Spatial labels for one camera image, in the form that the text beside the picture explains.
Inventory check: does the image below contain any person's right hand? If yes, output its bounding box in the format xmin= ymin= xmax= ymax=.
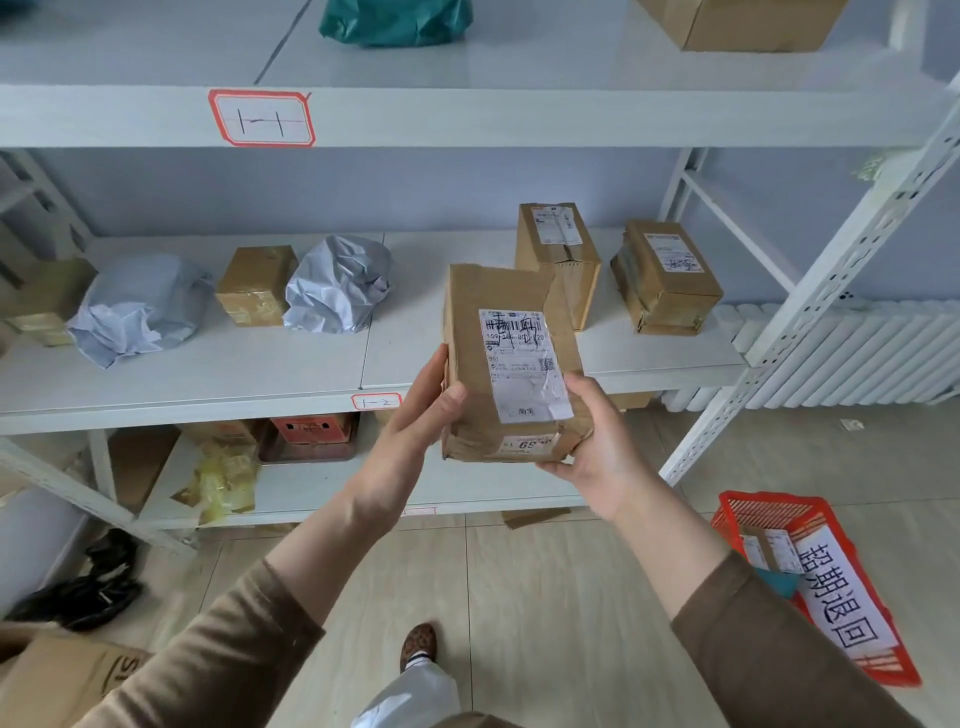
xmin=536 ymin=371 xmax=661 ymax=523

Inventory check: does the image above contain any person's left hand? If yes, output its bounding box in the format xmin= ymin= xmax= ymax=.
xmin=348 ymin=343 xmax=468 ymax=534

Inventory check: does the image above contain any narrow cardboard box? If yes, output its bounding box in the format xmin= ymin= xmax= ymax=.
xmin=440 ymin=262 xmax=595 ymax=464

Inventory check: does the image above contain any red plastic basket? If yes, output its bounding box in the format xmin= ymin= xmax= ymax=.
xmin=710 ymin=491 xmax=922 ymax=689

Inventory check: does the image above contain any grey mailer bag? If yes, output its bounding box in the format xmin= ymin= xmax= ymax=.
xmin=282 ymin=234 xmax=395 ymax=335
xmin=67 ymin=253 xmax=217 ymax=370

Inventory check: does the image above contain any cardboard box with torn flap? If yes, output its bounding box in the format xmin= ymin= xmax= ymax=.
xmin=515 ymin=202 xmax=603 ymax=333

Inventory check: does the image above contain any long taped cardboard box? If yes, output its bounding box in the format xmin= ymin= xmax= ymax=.
xmin=609 ymin=218 xmax=725 ymax=337

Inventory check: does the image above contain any small box shelf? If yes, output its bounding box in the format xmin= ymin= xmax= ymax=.
xmin=215 ymin=245 xmax=299 ymax=328

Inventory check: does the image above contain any white metal shelving rack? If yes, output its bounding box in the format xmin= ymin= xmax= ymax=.
xmin=0 ymin=0 xmax=960 ymax=556

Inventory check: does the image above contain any glossy yellowish cardboard box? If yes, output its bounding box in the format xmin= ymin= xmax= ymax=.
xmin=3 ymin=258 xmax=99 ymax=348

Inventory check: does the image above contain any large printed cardboard box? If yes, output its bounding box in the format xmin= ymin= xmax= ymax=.
xmin=0 ymin=622 xmax=155 ymax=728

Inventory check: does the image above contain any person's right forearm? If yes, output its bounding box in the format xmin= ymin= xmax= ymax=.
xmin=611 ymin=468 xmax=924 ymax=728

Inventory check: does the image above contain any person's left forearm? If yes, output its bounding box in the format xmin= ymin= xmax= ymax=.
xmin=74 ymin=479 xmax=406 ymax=728

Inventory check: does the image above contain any person's brown shoe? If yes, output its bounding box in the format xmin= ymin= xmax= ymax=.
xmin=399 ymin=622 xmax=439 ymax=673

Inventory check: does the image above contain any person's brown top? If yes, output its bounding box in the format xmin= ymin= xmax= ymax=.
xmin=427 ymin=710 xmax=526 ymax=728

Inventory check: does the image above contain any red box in dark tray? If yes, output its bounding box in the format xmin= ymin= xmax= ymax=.
xmin=257 ymin=413 xmax=360 ymax=464

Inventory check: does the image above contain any yellow plastic bag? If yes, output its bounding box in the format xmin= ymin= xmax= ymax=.
xmin=172 ymin=438 xmax=260 ymax=526

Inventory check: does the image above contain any white paper sign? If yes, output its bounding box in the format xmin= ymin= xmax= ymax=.
xmin=793 ymin=524 xmax=900 ymax=661

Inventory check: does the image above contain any white radiator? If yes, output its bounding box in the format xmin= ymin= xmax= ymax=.
xmin=659 ymin=299 xmax=960 ymax=414

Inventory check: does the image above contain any black plastic bag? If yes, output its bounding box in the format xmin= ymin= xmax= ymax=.
xmin=3 ymin=528 xmax=144 ymax=633

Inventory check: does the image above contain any white plastic container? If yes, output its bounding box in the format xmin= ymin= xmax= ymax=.
xmin=0 ymin=483 xmax=95 ymax=613

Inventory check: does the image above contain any green white tape scrap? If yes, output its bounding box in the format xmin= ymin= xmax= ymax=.
xmin=853 ymin=148 xmax=913 ymax=181

